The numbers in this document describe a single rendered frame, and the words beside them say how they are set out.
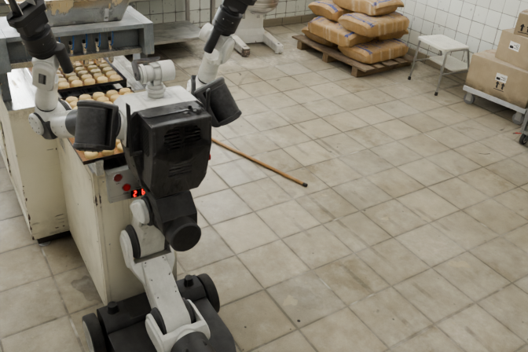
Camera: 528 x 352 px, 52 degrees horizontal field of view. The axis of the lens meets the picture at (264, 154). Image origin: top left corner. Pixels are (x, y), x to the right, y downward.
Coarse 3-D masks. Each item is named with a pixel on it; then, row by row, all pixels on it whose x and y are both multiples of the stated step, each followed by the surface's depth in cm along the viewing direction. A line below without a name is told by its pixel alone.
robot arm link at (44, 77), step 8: (40, 64) 161; (48, 64) 162; (32, 72) 163; (40, 72) 163; (48, 72) 162; (32, 80) 166; (40, 80) 165; (48, 80) 165; (56, 80) 173; (40, 88) 168; (48, 88) 168
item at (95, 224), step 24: (72, 168) 242; (72, 192) 256; (96, 192) 212; (72, 216) 272; (96, 216) 219; (120, 216) 223; (96, 240) 230; (96, 264) 242; (120, 264) 234; (120, 288) 241; (144, 288) 248
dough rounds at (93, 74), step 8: (80, 64) 281; (88, 64) 282; (96, 64) 288; (104, 64) 283; (72, 72) 271; (80, 72) 272; (88, 72) 273; (96, 72) 274; (104, 72) 277; (112, 72) 274; (64, 80) 262; (72, 80) 263; (80, 80) 263; (88, 80) 264; (96, 80) 269; (104, 80) 266; (112, 80) 269; (64, 88) 257
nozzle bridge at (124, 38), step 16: (128, 16) 271; (144, 16) 273; (0, 32) 239; (16, 32) 240; (64, 32) 246; (80, 32) 249; (96, 32) 253; (128, 32) 270; (144, 32) 265; (0, 48) 234; (16, 48) 246; (80, 48) 261; (112, 48) 269; (128, 48) 270; (144, 48) 270; (0, 64) 237; (16, 64) 244; (32, 64) 248; (144, 64) 284; (0, 80) 250
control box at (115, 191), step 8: (112, 168) 211; (120, 168) 211; (128, 168) 211; (112, 176) 209; (128, 176) 212; (112, 184) 210; (120, 184) 212; (136, 184) 216; (112, 192) 212; (120, 192) 214; (128, 192) 216; (144, 192) 220; (112, 200) 214; (120, 200) 216
